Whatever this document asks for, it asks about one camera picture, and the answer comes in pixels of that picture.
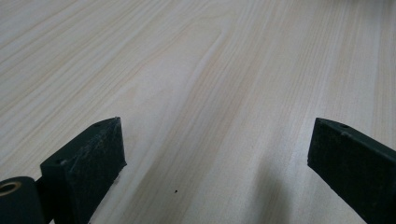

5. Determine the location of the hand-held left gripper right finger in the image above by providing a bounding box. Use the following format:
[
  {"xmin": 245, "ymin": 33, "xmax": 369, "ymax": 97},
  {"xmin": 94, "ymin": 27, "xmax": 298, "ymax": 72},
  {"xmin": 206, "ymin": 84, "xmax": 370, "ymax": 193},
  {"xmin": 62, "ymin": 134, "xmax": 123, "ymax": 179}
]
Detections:
[{"xmin": 306, "ymin": 117, "xmax": 396, "ymax": 224}]

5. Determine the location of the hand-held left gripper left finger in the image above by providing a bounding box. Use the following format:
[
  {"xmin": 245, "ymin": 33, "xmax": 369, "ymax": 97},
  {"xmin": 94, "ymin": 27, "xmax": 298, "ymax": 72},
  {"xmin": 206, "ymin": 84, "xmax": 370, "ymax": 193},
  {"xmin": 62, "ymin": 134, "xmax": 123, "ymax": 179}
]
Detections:
[{"xmin": 39, "ymin": 117, "xmax": 128, "ymax": 224}]

